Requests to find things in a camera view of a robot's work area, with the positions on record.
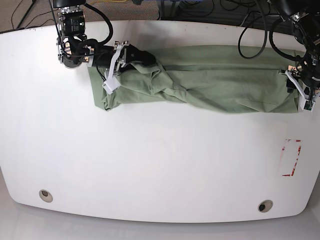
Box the green t-shirt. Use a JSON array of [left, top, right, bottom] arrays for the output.
[[88, 45, 299, 114]]

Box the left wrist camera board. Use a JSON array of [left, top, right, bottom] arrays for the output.
[[299, 97, 316, 112]]

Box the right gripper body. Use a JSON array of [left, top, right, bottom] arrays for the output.
[[104, 40, 130, 83]]

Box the red tape rectangle marking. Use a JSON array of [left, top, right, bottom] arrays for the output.
[[279, 139, 302, 177]]

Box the table grommet hole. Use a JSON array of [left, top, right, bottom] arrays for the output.
[[39, 189, 53, 203], [258, 199, 273, 213]]

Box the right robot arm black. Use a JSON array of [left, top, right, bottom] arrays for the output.
[[50, 0, 157, 85]]

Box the right table grommet hole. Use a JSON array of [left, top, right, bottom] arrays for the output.
[[258, 199, 273, 213]]

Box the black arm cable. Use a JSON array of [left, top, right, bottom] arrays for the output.
[[237, 0, 303, 62], [48, 0, 114, 48]]

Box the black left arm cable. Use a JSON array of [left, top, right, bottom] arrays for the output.
[[237, 0, 303, 62]]

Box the left table grommet hole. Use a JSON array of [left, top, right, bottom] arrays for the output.
[[39, 189, 53, 203]]

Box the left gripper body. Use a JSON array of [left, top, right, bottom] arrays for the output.
[[280, 65, 320, 100]]

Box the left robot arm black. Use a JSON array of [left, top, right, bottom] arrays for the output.
[[269, 0, 320, 102]]

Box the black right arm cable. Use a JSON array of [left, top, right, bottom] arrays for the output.
[[48, 0, 114, 48]]

